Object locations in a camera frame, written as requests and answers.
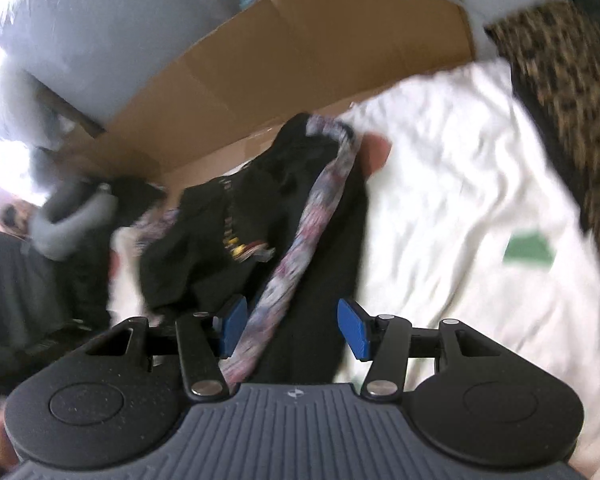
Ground leopard print pillow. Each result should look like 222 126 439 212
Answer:
485 0 600 291

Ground white printed duvet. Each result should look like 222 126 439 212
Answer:
107 60 600 480

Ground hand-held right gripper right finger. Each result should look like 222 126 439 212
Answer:
336 298 513 402

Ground cardboard box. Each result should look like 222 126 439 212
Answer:
55 0 481 196

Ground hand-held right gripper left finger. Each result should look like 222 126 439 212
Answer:
82 296 248 402

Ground person's dark grey clothing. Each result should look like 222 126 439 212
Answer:
0 230 113 401

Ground black pants with patterned stripe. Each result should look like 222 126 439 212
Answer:
112 112 373 386

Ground black garment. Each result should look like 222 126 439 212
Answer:
97 175 168 226

